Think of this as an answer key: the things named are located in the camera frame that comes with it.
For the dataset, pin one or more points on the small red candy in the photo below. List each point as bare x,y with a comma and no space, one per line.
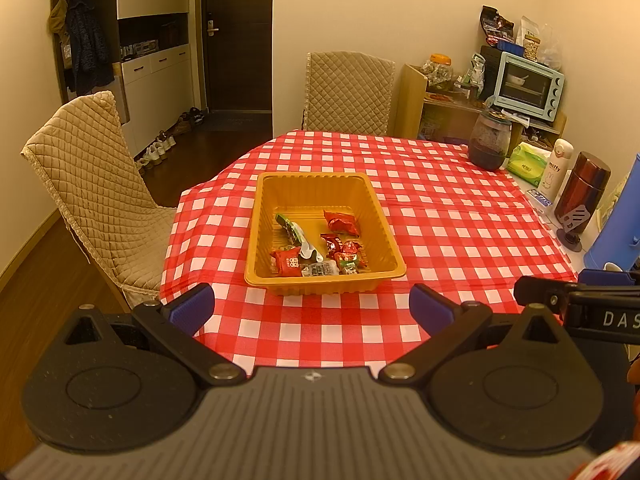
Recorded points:
352,247

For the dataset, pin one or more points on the person's right forearm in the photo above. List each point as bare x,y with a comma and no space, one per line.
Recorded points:
607,465

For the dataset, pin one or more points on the brown metal thermos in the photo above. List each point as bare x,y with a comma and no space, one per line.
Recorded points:
582,185

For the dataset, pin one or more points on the brown hanging bag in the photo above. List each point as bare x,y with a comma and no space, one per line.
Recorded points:
58,17

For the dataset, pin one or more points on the red checkered tablecloth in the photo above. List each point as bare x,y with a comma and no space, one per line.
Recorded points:
450,240

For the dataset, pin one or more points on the red candy wrapper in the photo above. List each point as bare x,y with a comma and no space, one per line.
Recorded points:
332,244

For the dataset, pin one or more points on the white thermos bottle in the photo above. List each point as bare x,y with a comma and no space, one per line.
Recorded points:
557,170

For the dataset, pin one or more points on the white bowl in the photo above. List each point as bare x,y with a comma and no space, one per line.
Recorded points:
517,80

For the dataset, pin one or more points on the silver candy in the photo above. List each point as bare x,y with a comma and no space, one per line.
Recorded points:
320,268

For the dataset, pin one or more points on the white cabinet unit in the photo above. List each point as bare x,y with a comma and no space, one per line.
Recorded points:
155,75

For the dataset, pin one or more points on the red gold snack packet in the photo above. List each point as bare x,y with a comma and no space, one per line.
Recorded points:
342,222

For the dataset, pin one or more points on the blue thermos jug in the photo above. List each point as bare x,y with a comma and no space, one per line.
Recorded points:
620,230

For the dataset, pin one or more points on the green tissue pack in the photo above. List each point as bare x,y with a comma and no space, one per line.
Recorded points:
527,165

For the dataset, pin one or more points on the orange plastic tray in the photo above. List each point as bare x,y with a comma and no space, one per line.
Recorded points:
320,195

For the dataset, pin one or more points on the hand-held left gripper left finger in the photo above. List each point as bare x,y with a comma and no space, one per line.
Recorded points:
192,307

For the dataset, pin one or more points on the hanging dark coat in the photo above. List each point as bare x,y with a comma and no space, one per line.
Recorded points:
90,45

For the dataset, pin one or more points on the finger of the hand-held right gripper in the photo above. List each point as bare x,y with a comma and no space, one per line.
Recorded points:
610,277
542,290

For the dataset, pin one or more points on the red white print candy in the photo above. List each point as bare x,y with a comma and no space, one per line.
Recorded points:
287,262

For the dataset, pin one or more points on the person's right hand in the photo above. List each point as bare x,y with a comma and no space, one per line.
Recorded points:
635,371

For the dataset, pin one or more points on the green white snack pouch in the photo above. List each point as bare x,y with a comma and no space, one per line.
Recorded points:
292,230

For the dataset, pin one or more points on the wooden shelf unit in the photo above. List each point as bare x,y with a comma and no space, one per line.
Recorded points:
410,105

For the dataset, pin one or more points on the white patterned mug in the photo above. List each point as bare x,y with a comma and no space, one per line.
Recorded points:
614,266

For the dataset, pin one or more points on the grey phone stand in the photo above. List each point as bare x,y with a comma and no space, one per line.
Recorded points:
572,225

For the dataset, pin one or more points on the green snack bag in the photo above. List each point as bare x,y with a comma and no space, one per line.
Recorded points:
476,75

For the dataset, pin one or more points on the dark glass jar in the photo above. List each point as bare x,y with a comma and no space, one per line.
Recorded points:
490,145

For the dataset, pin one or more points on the quilted beige chair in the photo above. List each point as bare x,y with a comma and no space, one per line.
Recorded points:
350,95
100,185

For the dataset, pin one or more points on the blue toaster oven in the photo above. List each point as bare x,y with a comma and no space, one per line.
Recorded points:
527,87

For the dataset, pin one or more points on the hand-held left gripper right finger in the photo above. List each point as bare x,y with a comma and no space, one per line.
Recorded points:
430,307

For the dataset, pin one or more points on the dark snack bag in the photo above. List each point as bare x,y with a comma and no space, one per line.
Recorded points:
497,22

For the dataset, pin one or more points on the dark door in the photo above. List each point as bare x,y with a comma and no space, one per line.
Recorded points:
240,35

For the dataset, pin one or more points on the clear bag of nuts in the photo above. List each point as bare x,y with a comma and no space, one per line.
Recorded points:
531,40

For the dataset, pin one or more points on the candy jar with orange lid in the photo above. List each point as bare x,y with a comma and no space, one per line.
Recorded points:
437,72

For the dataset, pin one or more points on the row of shoes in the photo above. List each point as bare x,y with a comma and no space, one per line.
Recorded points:
162,147

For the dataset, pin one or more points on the red green candy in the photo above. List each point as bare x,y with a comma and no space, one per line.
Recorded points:
347,261

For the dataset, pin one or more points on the blue white small box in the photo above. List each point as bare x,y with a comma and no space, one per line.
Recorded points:
541,198

